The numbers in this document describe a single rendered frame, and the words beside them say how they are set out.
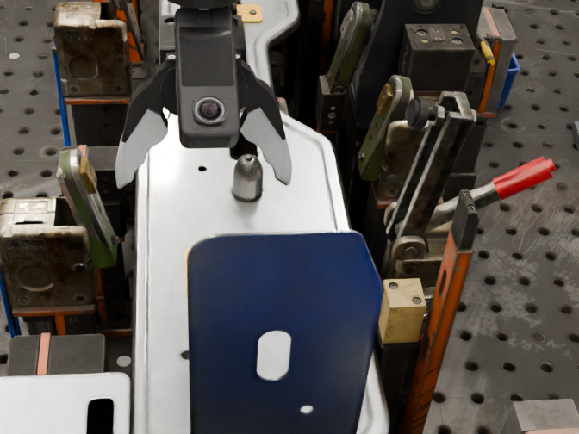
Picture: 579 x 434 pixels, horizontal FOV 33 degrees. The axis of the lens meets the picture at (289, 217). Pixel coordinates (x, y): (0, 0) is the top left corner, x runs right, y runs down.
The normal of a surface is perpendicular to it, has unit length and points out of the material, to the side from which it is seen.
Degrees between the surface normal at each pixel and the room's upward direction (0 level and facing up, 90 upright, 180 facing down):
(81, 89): 90
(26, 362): 0
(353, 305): 90
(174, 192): 0
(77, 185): 90
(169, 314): 0
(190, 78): 23
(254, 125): 84
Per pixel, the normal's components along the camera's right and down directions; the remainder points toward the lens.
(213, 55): 0.12, -0.38
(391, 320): 0.10, 0.70
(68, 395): 0.06, -0.71
